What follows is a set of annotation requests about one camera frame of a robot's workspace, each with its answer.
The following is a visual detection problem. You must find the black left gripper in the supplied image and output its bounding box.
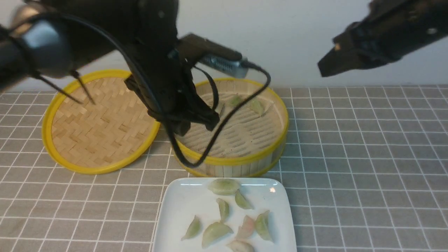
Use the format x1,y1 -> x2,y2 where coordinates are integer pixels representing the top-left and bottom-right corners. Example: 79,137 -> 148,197
125,39 -> 220,136

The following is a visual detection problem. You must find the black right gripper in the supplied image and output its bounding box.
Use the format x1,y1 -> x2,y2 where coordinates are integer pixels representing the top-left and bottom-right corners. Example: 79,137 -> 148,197
318,0 -> 448,78

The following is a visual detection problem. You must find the green dumpling steamer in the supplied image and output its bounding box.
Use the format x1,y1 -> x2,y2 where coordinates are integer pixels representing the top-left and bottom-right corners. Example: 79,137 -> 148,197
207,178 -> 240,196
249,99 -> 265,118

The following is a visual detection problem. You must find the green dumpling steamer front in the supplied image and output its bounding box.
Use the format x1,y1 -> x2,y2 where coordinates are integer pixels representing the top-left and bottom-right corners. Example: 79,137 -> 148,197
207,178 -> 240,196

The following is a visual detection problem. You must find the pale dumpling steamer front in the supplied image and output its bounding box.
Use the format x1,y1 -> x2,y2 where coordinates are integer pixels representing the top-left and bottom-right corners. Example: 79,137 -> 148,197
216,198 -> 230,223

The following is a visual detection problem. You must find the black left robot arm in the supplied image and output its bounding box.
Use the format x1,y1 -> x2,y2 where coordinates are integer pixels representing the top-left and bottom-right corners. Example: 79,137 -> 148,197
1,0 -> 219,136

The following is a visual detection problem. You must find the green dumpling plate top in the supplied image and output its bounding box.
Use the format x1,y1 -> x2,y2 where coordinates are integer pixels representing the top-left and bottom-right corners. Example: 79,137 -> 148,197
234,190 -> 254,210

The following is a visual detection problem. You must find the white square plate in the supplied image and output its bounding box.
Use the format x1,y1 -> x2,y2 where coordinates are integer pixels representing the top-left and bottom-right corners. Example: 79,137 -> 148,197
152,178 -> 297,252

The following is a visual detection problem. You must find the green dumpling plate left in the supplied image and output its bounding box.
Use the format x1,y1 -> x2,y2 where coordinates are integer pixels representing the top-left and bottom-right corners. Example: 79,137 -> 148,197
181,215 -> 202,241

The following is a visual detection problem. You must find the large green dumpling plate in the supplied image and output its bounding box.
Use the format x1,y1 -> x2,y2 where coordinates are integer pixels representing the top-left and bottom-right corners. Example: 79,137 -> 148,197
201,222 -> 234,249

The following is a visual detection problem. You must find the pink dumpling on plate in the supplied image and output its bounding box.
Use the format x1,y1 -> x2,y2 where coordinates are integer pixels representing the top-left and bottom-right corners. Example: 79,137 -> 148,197
235,215 -> 256,240

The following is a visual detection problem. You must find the green dumpling plate right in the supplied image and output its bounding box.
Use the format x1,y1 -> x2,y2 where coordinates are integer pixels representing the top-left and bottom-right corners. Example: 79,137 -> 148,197
255,210 -> 273,242

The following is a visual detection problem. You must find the pink dumpling plate bottom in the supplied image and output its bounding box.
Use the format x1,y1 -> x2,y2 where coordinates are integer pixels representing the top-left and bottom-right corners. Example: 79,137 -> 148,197
226,240 -> 255,252

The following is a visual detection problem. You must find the green dumpling in steamer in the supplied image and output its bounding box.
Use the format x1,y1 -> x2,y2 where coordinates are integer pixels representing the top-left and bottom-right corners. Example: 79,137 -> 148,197
227,94 -> 242,107

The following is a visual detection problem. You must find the bamboo steamer basket yellow rim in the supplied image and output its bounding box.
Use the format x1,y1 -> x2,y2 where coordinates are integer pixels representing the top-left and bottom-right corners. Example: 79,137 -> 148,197
175,78 -> 289,177

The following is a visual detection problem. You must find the bamboo steamer lid yellow rim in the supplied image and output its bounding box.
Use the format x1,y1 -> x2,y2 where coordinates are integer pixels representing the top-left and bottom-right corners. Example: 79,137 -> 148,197
42,70 -> 160,174

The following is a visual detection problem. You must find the grey checked tablecloth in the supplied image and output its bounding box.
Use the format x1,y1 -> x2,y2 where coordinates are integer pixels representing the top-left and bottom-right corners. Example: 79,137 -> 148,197
0,86 -> 448,252

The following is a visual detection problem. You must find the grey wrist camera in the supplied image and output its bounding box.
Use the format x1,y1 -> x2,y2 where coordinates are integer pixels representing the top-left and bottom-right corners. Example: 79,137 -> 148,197
176,33 -> 249,79

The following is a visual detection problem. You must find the black camera cable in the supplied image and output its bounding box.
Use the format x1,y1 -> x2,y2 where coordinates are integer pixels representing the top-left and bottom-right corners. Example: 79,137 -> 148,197
21,12 -> 272,168

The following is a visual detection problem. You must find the black cable tie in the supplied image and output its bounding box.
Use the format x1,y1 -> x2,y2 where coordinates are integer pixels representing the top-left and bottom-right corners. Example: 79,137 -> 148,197
31,70 -> 96,105

